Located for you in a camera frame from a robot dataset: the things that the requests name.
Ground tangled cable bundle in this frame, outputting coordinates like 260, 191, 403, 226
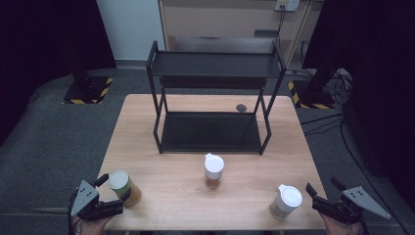
331, 68, 354, 106

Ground person's left hand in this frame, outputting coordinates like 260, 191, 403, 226
79, 215, 114, 235

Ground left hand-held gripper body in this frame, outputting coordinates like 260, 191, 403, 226
69, 179, 125, 223

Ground black metal two-tier rack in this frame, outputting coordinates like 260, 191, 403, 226
145, 40, 288, 156

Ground white-lidded jar of red spice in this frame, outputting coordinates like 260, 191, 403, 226
204, 152, 225, 190

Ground dark curtain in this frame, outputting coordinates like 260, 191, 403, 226
302, 0, 415, 205
0, 0, 117, 146

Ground white-lidded jar of pale spice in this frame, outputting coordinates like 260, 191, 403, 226
269, 183, 303, 221

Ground black floor cables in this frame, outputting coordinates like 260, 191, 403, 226
300, 112, 346, 137

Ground person's right hand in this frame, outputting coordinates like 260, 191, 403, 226
319, 211, 364, 235

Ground white wall power outlet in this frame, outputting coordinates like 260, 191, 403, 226
274, 0, 301, 13

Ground green-banded jar of yellow spice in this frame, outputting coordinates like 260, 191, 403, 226
108, 169, 143, 208

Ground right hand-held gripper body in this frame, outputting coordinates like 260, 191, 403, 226
311, 185, 392, 225

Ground left hand-held gripper cable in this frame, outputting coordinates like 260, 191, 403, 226
67, 191, 78, 235

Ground black power cable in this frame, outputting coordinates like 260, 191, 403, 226
275, 5, 287, 44

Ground black stand with striped base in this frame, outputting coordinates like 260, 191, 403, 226
287, 62, 339, 111
62, 48, 114, 106

